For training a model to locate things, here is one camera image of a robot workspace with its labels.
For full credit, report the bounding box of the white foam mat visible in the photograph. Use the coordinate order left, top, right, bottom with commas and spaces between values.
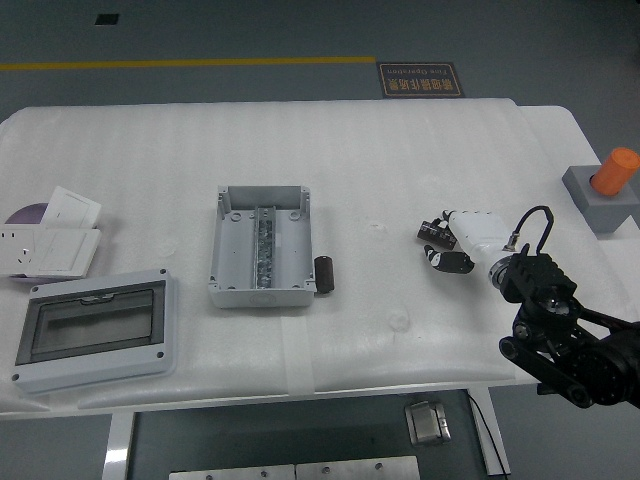
0, 97, 621, 417

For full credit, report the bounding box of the orange cylinder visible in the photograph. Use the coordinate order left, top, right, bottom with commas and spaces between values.
592, 146, 640, 198

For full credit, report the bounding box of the grey block holder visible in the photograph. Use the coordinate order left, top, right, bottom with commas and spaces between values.
561, 164, 640, 236

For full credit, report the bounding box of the purple round disc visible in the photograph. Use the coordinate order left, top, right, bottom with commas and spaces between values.
4, 201, 51, 227

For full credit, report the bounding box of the grey enclosure cover with window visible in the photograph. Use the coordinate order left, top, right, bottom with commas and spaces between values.
10, 268, 180, 397

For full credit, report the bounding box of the black floor sign orange text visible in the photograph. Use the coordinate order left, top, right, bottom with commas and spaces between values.
376, 61, 467, 100

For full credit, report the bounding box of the white wall socket panel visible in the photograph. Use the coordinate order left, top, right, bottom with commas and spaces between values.
0, 225, 47, 278

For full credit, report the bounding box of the grey open junction box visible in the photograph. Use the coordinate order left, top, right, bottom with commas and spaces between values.
207, 184, 319, 310

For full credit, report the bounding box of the white wall switch panel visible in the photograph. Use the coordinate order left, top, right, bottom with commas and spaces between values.
28, 228, 103, 280

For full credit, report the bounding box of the white table leg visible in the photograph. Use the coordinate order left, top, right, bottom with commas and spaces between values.
466, 386, 513, 477
104, 411, 136, 480

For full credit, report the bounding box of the thin black cable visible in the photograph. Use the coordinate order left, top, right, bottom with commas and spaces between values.
466, 391, 507, 477

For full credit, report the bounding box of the grey metal plate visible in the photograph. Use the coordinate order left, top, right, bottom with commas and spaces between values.
294, 456, 422, 480
168, 464, 297, 480

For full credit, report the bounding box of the metal mounting rail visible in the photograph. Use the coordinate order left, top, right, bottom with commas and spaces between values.
252, 204, 278, 291

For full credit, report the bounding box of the dark brown cylindrical battery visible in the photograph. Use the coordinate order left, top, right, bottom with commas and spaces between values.
313, 254, 335, 296

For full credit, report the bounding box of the white thin switch plate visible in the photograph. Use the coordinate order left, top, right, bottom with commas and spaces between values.
40, 185, 104, 231

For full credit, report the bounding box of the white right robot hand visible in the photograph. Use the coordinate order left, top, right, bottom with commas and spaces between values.
418, 207, 512, 276

